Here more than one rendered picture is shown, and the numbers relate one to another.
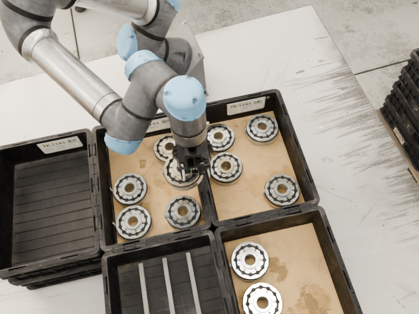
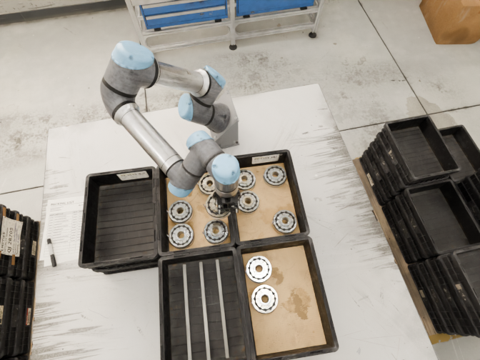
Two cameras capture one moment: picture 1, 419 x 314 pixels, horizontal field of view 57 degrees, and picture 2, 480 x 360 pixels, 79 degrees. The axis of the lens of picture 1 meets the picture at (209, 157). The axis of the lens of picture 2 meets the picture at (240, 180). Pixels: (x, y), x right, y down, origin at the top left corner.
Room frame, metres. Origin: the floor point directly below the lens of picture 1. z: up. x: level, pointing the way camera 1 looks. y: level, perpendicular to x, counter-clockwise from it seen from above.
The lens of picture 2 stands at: (0.07, 0.01, 2.05)
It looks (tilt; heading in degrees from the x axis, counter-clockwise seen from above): 65 degrees down; 357
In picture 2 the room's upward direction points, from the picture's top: straight up
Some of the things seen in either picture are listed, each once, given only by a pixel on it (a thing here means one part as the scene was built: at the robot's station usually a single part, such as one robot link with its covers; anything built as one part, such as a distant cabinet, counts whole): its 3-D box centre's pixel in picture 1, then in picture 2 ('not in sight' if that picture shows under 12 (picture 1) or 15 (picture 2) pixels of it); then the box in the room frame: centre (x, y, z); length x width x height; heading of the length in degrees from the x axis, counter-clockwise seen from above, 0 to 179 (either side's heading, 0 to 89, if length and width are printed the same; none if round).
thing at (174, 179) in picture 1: (182, 168); (218, 203); (0.46, 0.07, 1.02); 0.10 x 0.10 x 0.01
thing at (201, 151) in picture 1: (192, 149); (227, 196); (0.43, 0.04, 1.15); 0.09 x 0.08 x 0.12; 2
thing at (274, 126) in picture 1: (262, 127); (275, 175); (0.65, -0.18, 0.86); 0.10 x 0.10 x 0.01
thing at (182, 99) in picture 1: (184, 106); (225, 172); (0.44, 0.03, 1.31); 0.09 x 0.08 x 0.11; 36
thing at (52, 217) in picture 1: (52, 204); (125, 217); (0.47, 0.48, 0.87); 0.40 x 0.30 x 0.11; 5
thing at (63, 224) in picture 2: not in sight; (66, 227); (0.49, 0.82, 0.70); 0.33 x 0.23 x 0.01; 9
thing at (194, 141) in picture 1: (190, 128); (227, 184); (0.44, 0.03, 1.23); 0.08 x 0.08 x 0.05
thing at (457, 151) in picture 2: not in sight; (447, 160); (0.99, -1.50, 0.26); 0.40 x 0.30 x 0.23; 10
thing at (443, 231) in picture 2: not in sight; (427, 223); (0.53, -1.18, 0.31); 0.40 x 0.30 x 0.34; 9
